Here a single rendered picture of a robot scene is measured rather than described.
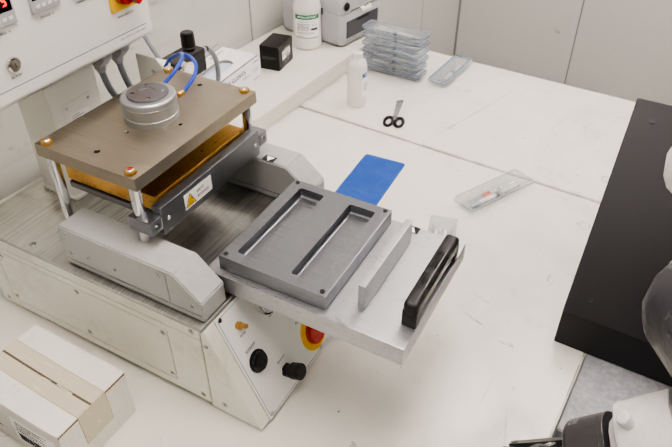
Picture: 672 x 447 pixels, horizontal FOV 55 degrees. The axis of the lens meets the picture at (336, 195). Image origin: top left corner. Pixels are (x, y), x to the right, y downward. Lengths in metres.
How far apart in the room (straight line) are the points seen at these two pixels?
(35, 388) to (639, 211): 0.92
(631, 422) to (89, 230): 0.71
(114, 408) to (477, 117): 1.12
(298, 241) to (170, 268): 0.17
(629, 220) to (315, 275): 0.51
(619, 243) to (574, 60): 2.36
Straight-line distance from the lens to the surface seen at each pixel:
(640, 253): 1.09
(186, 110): 0.98
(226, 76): 1.62
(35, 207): 1.16
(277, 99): 1.66
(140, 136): 0.93
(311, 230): 0.91
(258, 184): 1.08
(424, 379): 1.05
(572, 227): 1.38
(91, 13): 1.04
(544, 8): 3.35
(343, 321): 0.82
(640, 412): 0.57
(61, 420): 0.96
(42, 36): 0.99
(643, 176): 1.11
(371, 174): 1.45
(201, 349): 0.92
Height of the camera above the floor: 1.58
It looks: 37 degrees down
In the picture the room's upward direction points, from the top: straight up
